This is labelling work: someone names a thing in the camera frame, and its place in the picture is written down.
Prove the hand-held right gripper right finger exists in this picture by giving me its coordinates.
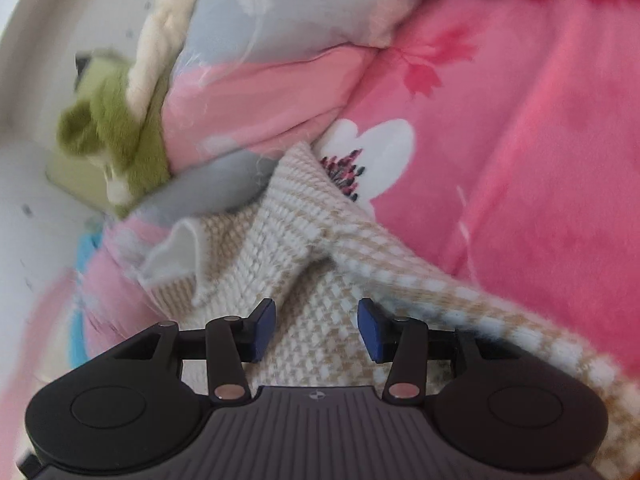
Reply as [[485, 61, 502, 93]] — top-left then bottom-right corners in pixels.
[[358, 298, 513, 403]]

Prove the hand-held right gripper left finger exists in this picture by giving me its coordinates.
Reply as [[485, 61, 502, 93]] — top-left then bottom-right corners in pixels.
[[114, 298, 277, 403]]

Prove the beige white houndstooth coat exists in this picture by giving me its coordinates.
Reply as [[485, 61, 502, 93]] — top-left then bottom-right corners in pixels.
[[137, 142, 640, 480]]

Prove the blue cartoon pillow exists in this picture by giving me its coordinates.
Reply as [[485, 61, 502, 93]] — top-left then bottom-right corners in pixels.
[[70, 232, 101, 371]]

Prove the pink white padded headboard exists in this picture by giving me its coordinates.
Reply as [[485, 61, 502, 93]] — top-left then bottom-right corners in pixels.
[[10, 267, 83, 411]]

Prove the pink grey floral quilt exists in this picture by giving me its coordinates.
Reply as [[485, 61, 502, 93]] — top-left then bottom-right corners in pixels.
[[82, 0, 436, 356]]

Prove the green white fleece blanket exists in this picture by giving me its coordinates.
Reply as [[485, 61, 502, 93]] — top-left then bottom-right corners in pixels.
[[57, 0, 201, 218]]

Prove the pale yellow wardrobe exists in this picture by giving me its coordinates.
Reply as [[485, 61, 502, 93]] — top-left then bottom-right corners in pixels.
[[45, 47, 126, 211]]

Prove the pink floral bed sheet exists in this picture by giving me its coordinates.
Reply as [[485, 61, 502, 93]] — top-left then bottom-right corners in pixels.
[[310, 0, 640, 376]]

